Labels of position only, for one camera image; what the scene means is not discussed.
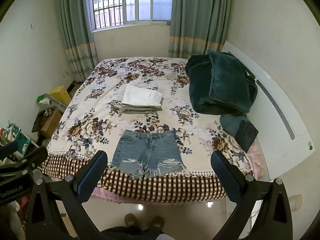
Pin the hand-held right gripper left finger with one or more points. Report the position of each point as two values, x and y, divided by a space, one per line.
90 178

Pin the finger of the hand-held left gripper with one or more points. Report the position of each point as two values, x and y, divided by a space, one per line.
30 156
7 147

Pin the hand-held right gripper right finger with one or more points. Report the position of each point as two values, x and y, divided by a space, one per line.
225 176

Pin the light blue denim shorts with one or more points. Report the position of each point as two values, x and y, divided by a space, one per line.
147 152

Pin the folded grey pants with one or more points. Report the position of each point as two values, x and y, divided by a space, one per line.
136 110

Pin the folded white pants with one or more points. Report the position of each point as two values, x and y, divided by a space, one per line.
141 95

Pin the teal storage box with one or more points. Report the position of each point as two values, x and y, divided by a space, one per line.
15 136

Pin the brown cardboard box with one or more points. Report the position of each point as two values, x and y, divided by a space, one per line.
51 123

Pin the dark blue jeans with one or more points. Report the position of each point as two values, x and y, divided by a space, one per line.
240 130

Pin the person's dark trouser legs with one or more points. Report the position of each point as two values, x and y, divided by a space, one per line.
130 233

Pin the bed with floral sheet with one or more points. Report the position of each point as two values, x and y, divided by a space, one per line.
100 110

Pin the yellow box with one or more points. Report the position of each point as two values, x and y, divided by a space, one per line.
60 93

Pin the beige slipper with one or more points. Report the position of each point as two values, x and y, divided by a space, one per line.
295 202

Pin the white headboard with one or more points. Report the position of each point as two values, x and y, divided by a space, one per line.
277 120

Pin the dark green plush blanket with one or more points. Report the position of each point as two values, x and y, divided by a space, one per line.
222 85

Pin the green striped curtain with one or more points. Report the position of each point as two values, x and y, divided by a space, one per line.
197 17
75 35

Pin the barred window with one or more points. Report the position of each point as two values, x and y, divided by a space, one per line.
140 2

